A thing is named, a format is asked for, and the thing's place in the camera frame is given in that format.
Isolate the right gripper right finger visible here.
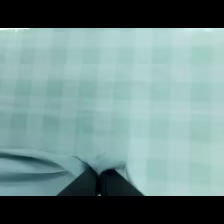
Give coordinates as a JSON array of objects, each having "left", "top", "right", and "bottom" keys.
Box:
[{"left": 98, "top": 168, "right": 146, "bottom": 197}]

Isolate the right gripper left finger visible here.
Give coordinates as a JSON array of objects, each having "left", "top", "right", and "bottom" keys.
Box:
[{"left": 56, "top": 167, "right": 99, "bottom": 197}]

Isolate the pale blue garment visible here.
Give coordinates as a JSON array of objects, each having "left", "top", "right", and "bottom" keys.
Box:
[{"left": 0, "top": 149, "right": 133, "bottom": 197}]

